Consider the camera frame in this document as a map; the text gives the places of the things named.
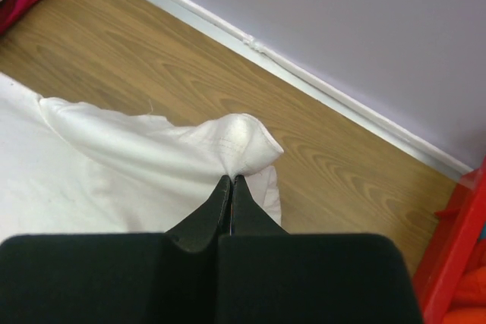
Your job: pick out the red plastic bin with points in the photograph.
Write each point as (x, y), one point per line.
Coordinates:
(458, 230)

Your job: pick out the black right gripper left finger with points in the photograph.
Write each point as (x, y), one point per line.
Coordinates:
(165, 277)

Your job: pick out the orange t-shirt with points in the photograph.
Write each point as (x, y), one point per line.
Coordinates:
(468, 302)

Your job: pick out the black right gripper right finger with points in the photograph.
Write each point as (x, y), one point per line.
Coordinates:
(266, 275)

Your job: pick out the white t-shirt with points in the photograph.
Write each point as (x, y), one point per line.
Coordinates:
(71, 167)

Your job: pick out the teal t-shirt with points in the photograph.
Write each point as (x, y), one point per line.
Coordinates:
(483, 233)

